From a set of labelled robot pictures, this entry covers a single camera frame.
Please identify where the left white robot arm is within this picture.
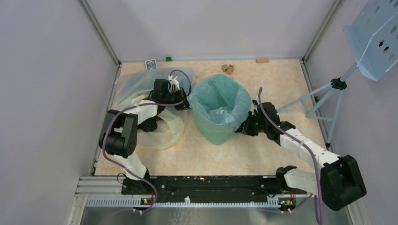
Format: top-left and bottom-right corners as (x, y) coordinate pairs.
(99, 79), (191, 194)

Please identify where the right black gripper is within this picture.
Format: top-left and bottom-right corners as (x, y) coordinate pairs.
(235, 111), (268, 136)

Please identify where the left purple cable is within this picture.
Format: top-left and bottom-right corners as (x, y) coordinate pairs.
(101, 68), (192, 215)

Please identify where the blue playing card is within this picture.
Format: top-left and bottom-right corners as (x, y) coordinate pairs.
(145, 59), (157, 70)

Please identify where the light blue tripod stand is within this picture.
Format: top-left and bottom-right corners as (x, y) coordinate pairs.
(277, 63), (358, 148)

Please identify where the perforated light blue panel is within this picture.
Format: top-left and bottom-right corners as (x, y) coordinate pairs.
(343, 0), (398, 81)

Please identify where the green plastic trash bin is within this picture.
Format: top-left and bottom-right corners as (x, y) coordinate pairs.
(190, 74), (252, 146)

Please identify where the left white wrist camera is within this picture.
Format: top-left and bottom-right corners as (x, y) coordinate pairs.
(168, 75), (180, 93)

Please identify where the light blue plastic bag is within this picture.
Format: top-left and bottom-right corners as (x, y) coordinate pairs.
(187, 74), (253, 134)

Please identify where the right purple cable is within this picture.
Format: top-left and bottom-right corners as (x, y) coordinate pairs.
(257, 87), (326, 225)

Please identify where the purple cable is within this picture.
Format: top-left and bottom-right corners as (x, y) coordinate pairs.
(257, 87), (326, 225)
(101, 68), (192, 215)

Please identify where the small wooden block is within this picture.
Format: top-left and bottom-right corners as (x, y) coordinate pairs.
(255, 58), (270, 63)

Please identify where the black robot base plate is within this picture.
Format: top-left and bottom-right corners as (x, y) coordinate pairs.
(121, 175), (305, 204)

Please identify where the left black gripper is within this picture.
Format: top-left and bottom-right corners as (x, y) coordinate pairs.
(163, 87), (197, 111)

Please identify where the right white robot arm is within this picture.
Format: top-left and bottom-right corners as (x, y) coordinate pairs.
(237, 100), (367, 211)

